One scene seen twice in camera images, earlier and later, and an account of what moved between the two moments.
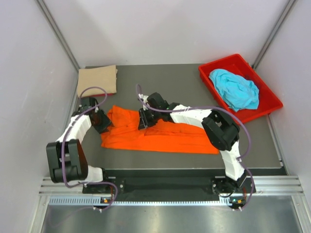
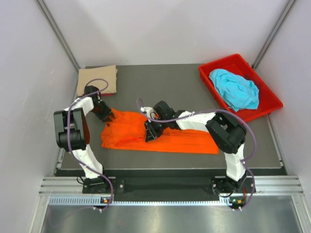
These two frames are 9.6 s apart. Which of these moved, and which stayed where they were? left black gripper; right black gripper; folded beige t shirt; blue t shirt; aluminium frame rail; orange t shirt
Moved: right black gripper; left black gripper
Stayed: aluminium frame rail; folded beige t shirt; blue t shirt; orange t shirt
